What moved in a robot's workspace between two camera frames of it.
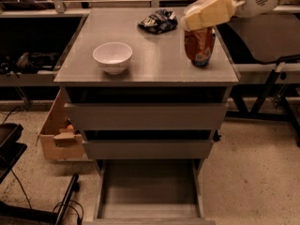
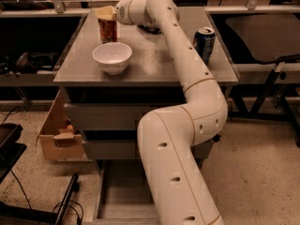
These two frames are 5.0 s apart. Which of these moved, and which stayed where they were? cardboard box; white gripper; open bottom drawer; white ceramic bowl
Moved: white gripper
Stayed: open bottom drawer; cardboard box; white ceramic bowl
